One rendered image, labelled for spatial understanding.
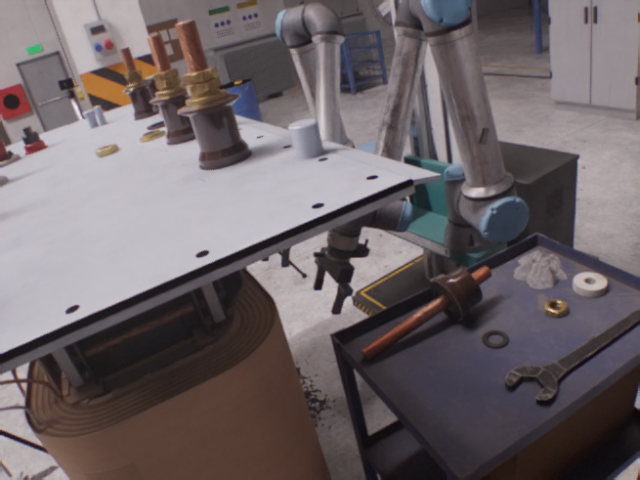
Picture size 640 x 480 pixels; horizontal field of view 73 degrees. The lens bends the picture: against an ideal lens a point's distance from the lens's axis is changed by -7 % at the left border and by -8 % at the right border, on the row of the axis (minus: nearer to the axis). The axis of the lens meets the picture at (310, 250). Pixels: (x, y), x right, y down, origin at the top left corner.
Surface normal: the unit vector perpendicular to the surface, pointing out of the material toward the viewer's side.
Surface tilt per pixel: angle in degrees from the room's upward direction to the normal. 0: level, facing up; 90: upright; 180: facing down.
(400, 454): 0
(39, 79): 90
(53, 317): 0
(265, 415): 90
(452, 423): 0
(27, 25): 90
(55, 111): 90
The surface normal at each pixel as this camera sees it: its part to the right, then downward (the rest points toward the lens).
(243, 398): 0.57, 0.28
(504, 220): 0.16, 0.51
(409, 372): -0.22, -0.86
